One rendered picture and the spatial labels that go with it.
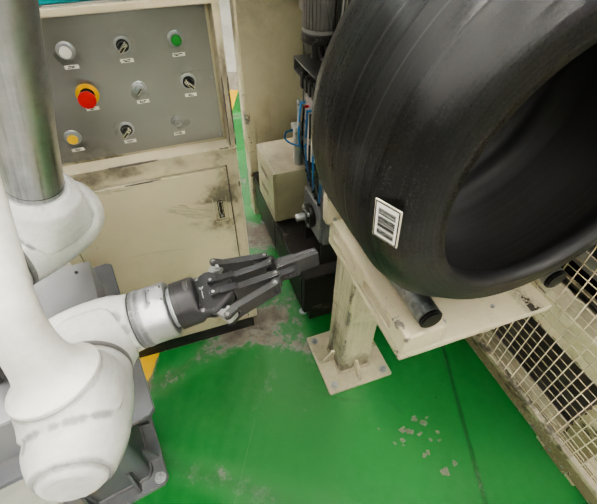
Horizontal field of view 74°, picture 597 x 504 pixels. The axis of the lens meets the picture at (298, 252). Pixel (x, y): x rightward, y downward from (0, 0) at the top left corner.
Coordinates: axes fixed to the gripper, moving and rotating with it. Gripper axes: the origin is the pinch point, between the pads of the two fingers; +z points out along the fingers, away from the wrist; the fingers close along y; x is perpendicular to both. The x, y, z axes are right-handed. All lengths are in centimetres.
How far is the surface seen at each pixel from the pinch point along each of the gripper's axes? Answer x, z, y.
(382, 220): -13.6, 9.8, -9.7
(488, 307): 26.4, 37.2, -7.0
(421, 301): 12.1, 19.2, -7.9
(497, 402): 111, 65, -5
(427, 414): 108, 37, 0
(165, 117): 0, -15, 64
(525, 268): 8.5, 36.9, -11.2
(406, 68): -29.4, 14.6, -5.0
